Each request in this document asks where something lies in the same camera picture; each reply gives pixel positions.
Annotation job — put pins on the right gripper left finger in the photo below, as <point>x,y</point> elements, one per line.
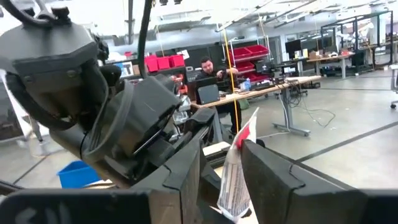
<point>183,174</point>

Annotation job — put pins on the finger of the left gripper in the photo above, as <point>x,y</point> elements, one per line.
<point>200,119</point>

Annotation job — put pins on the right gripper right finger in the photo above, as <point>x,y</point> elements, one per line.
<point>280,199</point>

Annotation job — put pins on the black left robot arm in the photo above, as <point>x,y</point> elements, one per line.
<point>53,62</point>

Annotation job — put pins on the dark laptop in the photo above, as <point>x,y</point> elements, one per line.
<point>207,93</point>

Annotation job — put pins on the row of red bins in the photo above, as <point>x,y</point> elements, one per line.
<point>163,63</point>

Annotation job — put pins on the person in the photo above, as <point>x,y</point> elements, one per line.
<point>209,67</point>

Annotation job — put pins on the wooden desk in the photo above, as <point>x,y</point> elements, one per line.
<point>264,88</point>

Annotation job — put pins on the red bins on shelf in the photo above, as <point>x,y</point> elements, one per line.
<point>248,51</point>

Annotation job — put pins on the blue storage bin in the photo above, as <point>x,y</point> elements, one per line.
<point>77,175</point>

